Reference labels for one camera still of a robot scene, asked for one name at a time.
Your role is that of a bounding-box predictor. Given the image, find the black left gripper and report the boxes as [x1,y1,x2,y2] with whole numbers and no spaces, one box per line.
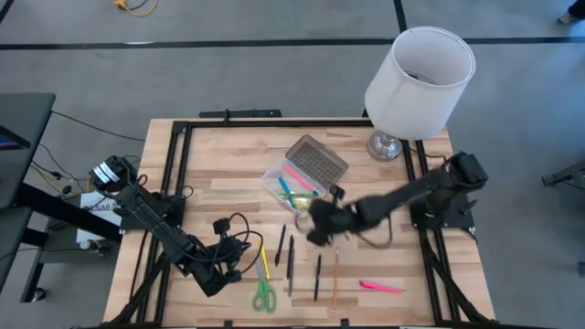
[213,218,264,284]

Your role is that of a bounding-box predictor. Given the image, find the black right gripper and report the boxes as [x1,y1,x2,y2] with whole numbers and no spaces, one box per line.
[305,185,362,248]

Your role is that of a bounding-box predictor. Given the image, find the green handled scissors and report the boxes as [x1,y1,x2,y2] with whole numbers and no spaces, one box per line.
[251,255,278,314]

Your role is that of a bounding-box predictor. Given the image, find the pink highlighter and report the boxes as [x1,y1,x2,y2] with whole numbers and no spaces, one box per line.
[282,164,320,196]
[358,280,404,295]

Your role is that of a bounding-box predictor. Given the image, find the grey pen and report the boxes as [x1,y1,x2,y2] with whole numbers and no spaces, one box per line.
[287,249,296,299]

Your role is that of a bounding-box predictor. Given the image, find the blue pen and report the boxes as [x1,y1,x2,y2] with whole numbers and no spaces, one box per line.
[277,175,297,207]

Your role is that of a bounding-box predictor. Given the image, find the grey tinted box lid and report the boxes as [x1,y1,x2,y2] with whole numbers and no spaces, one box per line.
[285,133,350,189]

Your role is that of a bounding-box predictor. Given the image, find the black pen with white print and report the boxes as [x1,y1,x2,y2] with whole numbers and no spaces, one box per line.
[313,253,323,302]

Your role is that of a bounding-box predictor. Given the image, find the orange pencil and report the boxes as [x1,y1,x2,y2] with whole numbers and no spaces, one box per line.
[332,247,341,310]

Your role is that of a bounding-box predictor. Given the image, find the clear plastic box base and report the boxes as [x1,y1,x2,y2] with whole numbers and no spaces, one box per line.
[260,157,328,218]

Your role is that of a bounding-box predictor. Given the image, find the white shade table lamp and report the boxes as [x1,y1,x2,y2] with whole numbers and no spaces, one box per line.
[364,26,477,162]

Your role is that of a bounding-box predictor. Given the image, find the white paper label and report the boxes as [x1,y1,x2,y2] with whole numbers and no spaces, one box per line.
[75,189,124,243]

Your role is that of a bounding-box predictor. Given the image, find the grey metal stand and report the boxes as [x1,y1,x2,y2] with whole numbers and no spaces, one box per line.
[542,159,585,188]

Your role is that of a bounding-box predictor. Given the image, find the dark grey desk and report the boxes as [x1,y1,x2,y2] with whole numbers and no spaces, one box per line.
[0,92,124,302]

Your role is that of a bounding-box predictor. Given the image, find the dark tablet screen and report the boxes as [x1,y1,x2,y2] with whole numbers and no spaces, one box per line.
[0,125,32,152]

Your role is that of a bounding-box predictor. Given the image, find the person's foot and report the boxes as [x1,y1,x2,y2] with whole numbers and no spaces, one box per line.
[558,0,585,25]

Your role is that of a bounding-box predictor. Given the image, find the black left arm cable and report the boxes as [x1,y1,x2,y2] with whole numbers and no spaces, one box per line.
[207,212,265,278]

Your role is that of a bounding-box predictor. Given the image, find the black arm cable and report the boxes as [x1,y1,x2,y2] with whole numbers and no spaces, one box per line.
[356,214,395,250]
[207,212,265,278]

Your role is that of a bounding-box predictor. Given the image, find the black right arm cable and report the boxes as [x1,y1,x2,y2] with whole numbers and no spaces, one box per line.
[356,214,395,250]

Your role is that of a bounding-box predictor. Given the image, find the black aluminium table frame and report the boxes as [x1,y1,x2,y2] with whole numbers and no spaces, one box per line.
[72,117,508,329]

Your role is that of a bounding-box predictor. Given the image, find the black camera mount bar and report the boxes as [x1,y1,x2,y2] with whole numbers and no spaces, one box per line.
[198,108,283,120]

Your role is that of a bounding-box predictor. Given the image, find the black floor cable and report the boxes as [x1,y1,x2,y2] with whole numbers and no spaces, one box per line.
[50,111,146,143]

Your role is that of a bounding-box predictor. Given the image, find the yellow floor cable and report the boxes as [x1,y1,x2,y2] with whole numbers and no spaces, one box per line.
[112,0,160,18]

